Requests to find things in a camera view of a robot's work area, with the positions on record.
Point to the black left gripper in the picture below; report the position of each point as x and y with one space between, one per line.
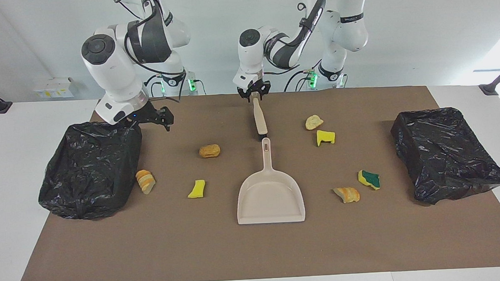
254 87

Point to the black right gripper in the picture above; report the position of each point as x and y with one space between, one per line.
147 113

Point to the beige brush with black bristles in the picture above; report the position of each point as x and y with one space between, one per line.
259 119

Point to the pale crumbly cracker piece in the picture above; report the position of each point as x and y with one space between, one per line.
313 122

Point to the notched yellow sponge piece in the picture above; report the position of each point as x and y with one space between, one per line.
326 137

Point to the beige plastic dustpan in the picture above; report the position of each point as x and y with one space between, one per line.
269 198

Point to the orange striped bread piece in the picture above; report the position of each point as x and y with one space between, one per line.
145 182
348 194

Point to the green and yellow sponge piece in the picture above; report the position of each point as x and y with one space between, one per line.
370 178

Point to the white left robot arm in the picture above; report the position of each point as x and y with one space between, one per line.
350 30

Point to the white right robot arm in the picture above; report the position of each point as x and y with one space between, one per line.
107 70

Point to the black bag lined bin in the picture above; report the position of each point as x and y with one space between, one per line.
445 157
87 173

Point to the brown peanut shaped piece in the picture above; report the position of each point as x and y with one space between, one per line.
209 150

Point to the brown table mat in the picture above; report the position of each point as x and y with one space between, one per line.
255 250

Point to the white wall socket box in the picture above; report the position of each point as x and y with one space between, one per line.
55 87

